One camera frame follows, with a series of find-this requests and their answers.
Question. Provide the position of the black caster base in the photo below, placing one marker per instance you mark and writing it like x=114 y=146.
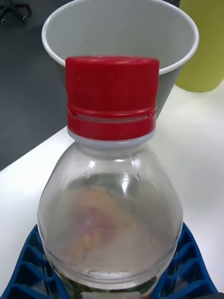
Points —
x=14 y=9

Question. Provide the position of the clear bottle with red cap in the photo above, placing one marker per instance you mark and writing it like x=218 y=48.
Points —
x=109 y=210

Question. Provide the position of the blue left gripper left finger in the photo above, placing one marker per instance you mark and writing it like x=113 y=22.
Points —
x=25 y=280

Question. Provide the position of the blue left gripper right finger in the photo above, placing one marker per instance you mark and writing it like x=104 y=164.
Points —
x=193 y=280

